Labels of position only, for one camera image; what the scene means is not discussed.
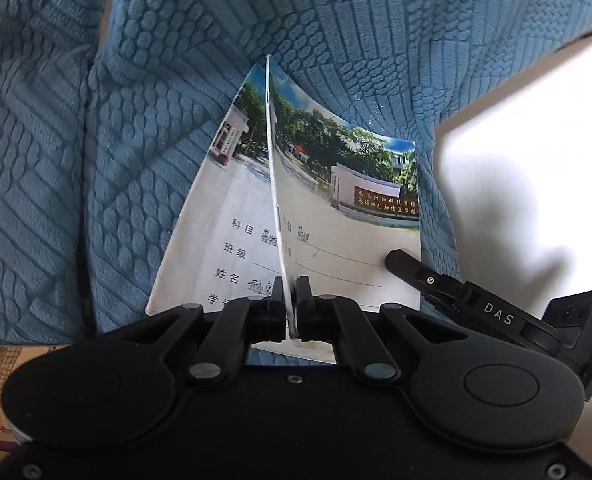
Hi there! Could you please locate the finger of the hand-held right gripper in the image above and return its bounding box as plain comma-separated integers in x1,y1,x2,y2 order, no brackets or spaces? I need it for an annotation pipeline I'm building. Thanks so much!
385,248,563,357

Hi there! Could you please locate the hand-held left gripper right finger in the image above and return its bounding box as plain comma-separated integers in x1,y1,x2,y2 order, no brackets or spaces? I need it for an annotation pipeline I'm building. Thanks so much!
295,275,464,382

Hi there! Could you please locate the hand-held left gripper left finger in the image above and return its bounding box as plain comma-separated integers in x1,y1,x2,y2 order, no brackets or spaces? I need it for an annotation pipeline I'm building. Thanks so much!
113,276,287,385

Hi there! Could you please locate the photo cover notebook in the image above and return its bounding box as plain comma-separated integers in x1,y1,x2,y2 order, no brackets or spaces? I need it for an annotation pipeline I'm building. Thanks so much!
265,54,423,366
144,64,283,317

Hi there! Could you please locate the tan illustrated book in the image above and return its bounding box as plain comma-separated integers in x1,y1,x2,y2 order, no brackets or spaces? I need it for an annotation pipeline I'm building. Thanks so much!
0,344,49,433

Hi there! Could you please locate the blue textured sofa cover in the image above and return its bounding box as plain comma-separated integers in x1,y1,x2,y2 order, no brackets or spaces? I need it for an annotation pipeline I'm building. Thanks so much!
0,0,592,348

